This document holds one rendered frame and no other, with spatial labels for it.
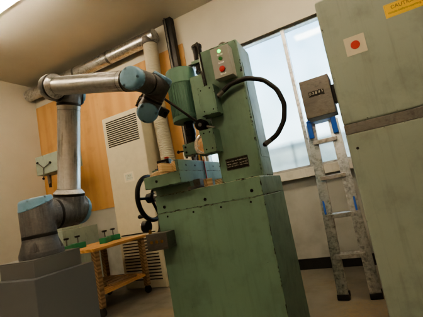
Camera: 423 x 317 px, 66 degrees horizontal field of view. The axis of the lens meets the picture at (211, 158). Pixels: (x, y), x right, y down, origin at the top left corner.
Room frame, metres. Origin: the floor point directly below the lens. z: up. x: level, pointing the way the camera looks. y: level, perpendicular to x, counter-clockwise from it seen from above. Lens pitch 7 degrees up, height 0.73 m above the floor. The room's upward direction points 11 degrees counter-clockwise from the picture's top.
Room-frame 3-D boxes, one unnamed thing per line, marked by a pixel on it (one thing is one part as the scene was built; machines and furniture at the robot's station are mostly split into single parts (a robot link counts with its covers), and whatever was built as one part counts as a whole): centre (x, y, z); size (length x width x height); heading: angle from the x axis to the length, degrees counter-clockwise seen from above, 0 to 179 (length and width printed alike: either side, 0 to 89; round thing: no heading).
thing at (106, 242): (2.98, 1.14, 0.32); 0.66 x 0.57 x 0.64; 155
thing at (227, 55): (1.59, -0.15, 1.40); 0.10 x 0.06 x 0.16; 67
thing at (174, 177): (1.89, 0.19, 0.87); 0.61 x 0.30 x 0.06; 157
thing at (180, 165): (1.83, 0.05, 0.93); 0.60 x 0.02 x 0.06; 157
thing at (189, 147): (1.83, 0.07, 1.03); 0.14 x 0.07 x 0.09; 67
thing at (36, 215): (1.52, 0.84, 0.81); 0.17 x 0.15 x 0.18; 153
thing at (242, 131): (1.73, -0.18, 1.16); 0.22 x 0.22 x 0.72; 67
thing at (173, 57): (3.25, 0.20, 1.35); 0.12 x 0.10 x 2.70; 64
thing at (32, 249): (1.52, 0.84, 0.67); 0.19 x 0.19 x 0.10
